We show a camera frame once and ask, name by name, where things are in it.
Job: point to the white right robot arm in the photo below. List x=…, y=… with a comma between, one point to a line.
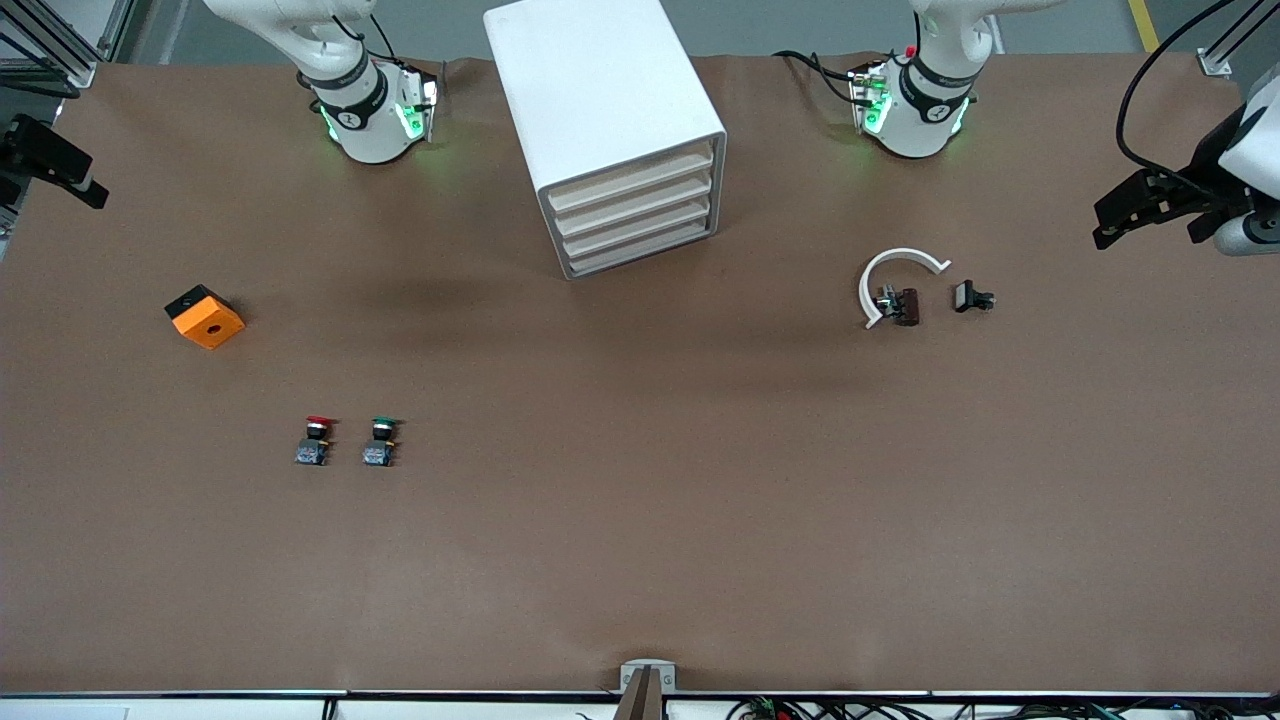
x=365, y=120

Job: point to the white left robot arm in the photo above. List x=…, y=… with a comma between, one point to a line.
x=915, y=125

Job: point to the red push button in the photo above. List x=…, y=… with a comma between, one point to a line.
x=314, y=450

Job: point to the green push button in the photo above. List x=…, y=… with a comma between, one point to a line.
x=379, y=450

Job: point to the yellow floor tape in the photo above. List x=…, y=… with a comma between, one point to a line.
x=1146, y=25

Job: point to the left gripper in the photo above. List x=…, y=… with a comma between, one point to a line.
x=1203, y=167

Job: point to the white table edge rail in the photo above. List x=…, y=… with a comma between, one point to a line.
x=200, y=706

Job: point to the orange and black button box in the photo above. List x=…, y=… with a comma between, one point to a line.
x=210, y=322

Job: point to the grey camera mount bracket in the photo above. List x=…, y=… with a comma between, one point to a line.
x=648, y=682

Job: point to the white curved plastic bracket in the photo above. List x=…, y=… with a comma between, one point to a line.
x=872, y=280

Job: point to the brown contact block with metal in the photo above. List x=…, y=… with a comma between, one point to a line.
x=905, y=306

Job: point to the small black plastic component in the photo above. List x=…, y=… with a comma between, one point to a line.
x=968, y=297

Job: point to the aluminium frame profile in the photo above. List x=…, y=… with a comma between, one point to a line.
x=60, y=40
x=1225, y=45

